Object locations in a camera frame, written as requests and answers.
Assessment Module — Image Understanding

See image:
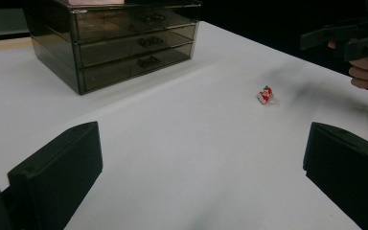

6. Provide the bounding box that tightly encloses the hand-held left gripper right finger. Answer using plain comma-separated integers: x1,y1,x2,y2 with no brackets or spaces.
302,122,368,230

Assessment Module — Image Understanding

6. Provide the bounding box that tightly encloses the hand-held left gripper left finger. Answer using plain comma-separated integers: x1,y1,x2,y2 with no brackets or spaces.
8,121,104,230

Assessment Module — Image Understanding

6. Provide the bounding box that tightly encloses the small red and white charm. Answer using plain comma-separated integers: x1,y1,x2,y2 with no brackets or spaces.
256,84,281,107

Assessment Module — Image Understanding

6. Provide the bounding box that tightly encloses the smoky transparent drawer organizer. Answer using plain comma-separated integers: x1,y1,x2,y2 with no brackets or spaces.
22,0,203,96

